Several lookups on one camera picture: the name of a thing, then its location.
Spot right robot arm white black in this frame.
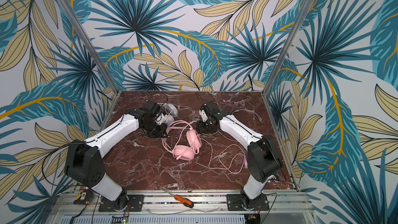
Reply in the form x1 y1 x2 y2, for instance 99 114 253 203
197 101 283 209

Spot aluminium frame post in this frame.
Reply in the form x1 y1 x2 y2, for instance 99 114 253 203
262 0 314 97
56 0 119 94

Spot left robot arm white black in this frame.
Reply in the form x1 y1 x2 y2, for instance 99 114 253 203
64 101 174 212

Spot aluminium front rail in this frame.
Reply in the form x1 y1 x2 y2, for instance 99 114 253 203
46 191 316 216

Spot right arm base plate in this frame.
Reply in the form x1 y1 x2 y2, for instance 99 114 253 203
226 194 269 211

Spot orange handled screwdriver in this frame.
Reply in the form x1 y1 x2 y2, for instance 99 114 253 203
161 188 194 208

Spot left aluminium frame post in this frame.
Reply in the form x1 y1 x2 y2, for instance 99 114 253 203
56 0 119 94

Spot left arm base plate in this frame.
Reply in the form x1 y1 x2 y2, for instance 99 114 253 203
98 195 144 213

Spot right aluminium frame post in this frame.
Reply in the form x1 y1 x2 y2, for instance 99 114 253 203
262 0 314 97

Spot white headphones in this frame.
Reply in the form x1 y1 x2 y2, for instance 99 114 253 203
155 103 178 125

